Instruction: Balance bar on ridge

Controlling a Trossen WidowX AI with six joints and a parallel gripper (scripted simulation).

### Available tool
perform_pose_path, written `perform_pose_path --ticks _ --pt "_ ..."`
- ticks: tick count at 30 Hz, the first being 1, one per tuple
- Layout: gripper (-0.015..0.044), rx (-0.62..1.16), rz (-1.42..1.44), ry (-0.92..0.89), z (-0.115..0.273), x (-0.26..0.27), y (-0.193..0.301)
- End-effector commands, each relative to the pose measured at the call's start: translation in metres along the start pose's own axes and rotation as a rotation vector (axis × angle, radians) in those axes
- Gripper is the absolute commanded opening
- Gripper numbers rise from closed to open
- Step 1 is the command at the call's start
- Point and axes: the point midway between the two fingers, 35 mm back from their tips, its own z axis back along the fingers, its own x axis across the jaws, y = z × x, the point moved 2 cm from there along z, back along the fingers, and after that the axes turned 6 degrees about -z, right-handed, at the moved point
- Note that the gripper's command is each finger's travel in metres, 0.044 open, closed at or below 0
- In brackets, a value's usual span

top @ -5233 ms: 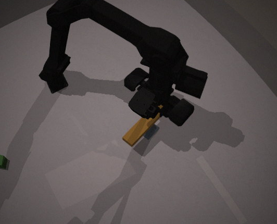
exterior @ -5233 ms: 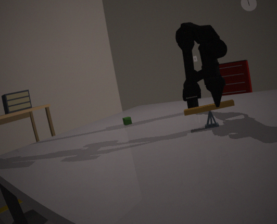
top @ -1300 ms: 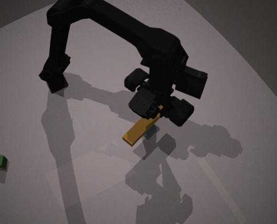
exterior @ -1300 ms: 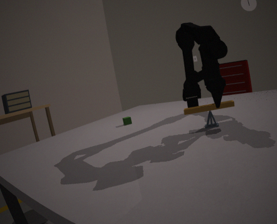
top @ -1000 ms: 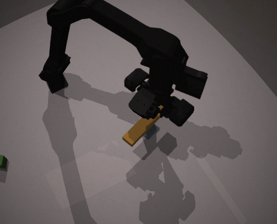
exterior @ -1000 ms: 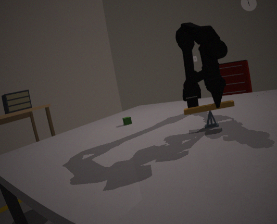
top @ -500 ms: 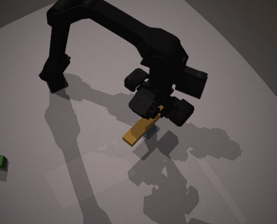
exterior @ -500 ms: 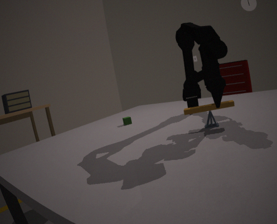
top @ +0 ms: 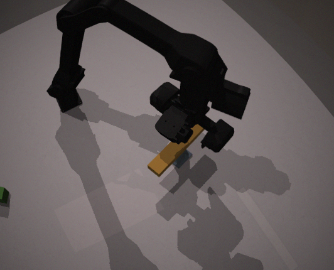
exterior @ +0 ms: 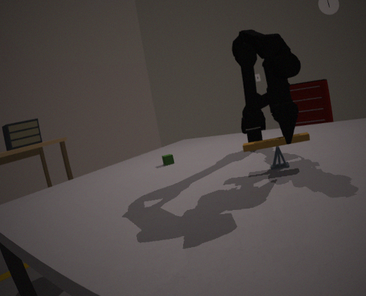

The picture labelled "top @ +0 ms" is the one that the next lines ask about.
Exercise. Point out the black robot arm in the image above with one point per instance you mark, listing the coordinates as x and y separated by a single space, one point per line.
194 61

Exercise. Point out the tan rectangular bar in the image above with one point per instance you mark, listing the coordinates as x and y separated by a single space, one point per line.
171 153

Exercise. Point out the green cube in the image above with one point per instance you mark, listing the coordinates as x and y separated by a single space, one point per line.
3 195

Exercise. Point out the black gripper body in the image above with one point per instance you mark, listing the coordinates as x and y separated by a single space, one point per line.
218 133

